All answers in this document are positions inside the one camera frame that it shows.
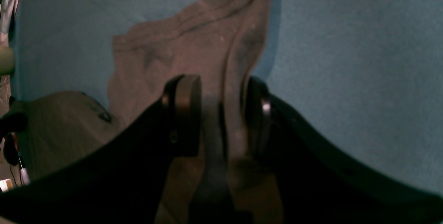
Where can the grey-green mug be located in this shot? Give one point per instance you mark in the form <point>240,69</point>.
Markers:
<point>7,61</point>

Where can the grey T-shirt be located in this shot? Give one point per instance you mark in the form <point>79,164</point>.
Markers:
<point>219,40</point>

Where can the white marker pen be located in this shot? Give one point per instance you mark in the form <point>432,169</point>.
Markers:
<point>23,172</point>

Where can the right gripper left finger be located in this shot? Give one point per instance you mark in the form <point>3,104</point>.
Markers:
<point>123,181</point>

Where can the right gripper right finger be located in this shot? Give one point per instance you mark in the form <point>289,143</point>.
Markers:
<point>320,184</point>

